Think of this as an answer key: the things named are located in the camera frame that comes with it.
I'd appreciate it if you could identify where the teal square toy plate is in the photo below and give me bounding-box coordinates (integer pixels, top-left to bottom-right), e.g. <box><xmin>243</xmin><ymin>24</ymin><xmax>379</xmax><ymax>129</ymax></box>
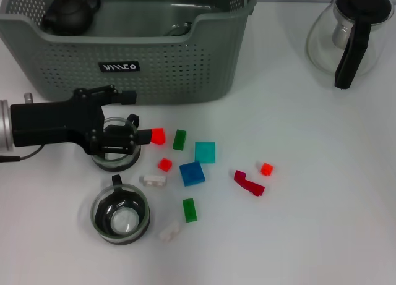
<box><xmin>194</xmin><ymin>141</ymin><xmax>217</xmax><ymax>164</ymax></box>

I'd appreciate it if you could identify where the small red square block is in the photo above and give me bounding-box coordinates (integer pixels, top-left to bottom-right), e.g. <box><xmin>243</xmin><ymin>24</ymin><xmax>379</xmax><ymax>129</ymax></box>
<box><xmin>157</xmin><ymin>157</ymin><xmax>173</xmax><ymax>172</ymax></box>

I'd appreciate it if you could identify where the small orange-red cube block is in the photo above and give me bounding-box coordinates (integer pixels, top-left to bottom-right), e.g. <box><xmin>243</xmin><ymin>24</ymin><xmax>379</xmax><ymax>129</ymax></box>
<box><xmin>256</xmin><ymin>162</ymin><xmax>275</xmax><ymax>177</ymax></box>

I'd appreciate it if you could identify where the grey-green perforated storage bin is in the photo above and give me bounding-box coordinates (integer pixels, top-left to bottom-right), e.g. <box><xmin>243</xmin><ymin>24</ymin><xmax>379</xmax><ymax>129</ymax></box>
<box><xmin>0</xmin><ymin>0</ymin><xmax>260</xmax><ymax>105</ymax></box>

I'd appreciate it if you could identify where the dark red curved block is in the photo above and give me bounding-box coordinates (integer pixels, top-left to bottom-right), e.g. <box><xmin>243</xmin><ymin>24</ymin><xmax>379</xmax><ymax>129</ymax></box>
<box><xmin>233</xmin><ymin>169</ymin><xmax>266</xmax><ymax>197</ymax></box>

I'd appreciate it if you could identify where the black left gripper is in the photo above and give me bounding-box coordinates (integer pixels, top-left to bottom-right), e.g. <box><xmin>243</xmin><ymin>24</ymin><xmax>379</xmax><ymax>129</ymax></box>
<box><xmin>10</xmin><ymin>84</ymin><xmax>153</xmax><ymax>156</ymax></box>

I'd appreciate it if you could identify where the white toy brick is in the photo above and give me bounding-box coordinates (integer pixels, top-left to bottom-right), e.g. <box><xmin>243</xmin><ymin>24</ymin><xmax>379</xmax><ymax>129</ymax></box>
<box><xmin>159</xmin><ymin>220</ymin><xmax>181</xmax><ymax>243</ymax></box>
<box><xmin>139</xmin><ymin>174</ymin><xmax>168</xmax><ymax>189</ymax></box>

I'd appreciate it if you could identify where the red sloped toy block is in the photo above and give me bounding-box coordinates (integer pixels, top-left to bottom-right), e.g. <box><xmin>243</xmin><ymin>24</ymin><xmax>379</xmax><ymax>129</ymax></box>
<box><xmin>150</xmin><ymin>127</ymin><xmax>166</xmax><ymax>146</ymax></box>

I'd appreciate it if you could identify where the glass carafe with black handle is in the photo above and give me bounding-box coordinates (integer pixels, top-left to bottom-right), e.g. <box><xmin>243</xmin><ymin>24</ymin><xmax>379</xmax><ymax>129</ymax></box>
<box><xmin>306</xmin><ymin>0</ymin><xmax>394</xmax><ymax>90</ymax></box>

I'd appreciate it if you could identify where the green toy brick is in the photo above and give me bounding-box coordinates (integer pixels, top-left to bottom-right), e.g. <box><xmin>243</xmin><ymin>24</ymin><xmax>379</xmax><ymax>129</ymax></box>
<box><xmin>172</xmin><ymin>129</ymin><xmax>187</xmax><ymax>151</ymax></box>
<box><xmin>181</xmin><ymin>198</ymin><xmax>198</xmax><ymax>223</ymax></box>

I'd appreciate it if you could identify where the left arm cable with connector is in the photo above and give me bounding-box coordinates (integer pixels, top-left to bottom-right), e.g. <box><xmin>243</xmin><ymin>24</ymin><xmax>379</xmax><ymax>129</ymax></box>
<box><xmin>0</xmin><ymin>144</ymin><xmax>46</xmax><ymax>163</ymax></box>

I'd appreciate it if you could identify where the black clay teapot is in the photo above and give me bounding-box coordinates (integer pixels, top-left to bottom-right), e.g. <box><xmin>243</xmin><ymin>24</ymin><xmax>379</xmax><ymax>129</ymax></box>
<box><xmin>41</xmin><ymin>0</ymin><xmax>102</xmax><ymax>37</ymax></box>

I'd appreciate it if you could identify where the blue square toy plate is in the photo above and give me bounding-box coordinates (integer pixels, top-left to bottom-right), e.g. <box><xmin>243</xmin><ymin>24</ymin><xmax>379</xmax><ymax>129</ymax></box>
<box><xmin>179</xmin><ymin>161</ymin><xmax>207</xmax><ymax>187</ymax></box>

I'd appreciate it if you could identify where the glass teacup with black holder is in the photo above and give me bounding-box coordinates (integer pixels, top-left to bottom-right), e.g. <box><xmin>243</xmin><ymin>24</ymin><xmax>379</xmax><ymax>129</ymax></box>
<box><xmin>92</xmin><ymin>113</ymin><xmax>142</xmax><ymax>172</ymax></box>
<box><xmin>90</xmin><ymin>174</ymin><xmax>152</xmax><ymax>245</ymax></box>
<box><xmin>163</xmin><ymin>21</ymin><xmax>193</xmax><ymax>38</ymax></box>

